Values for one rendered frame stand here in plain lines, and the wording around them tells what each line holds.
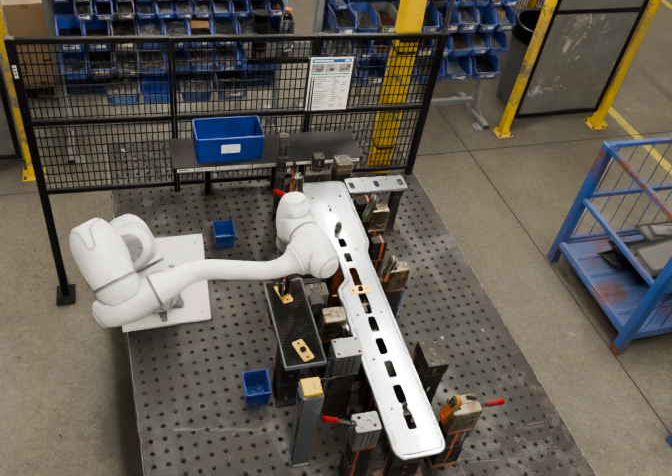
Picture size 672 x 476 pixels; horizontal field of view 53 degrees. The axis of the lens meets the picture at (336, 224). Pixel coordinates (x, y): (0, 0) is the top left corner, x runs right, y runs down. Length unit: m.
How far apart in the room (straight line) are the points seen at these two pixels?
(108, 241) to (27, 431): 1.66
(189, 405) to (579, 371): 2.29
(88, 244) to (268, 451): 1.03
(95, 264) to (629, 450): 2.86
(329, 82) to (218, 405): 1.54
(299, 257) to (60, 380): 1.94
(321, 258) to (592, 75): 4.13
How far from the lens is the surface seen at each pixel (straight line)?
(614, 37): 5.66
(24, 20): 5.15
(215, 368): 2.73
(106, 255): 2.01
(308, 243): 1.97
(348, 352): 2.31
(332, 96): 3.25
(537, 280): 4.42
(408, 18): 3.21
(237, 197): 3.42
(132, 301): 2.02
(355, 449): 2.31
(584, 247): 4.55
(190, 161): 3.10
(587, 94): 5.88
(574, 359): 4.10
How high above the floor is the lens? 2.96
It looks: 43 degrees down
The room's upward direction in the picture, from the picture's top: 10 degrees clockwise
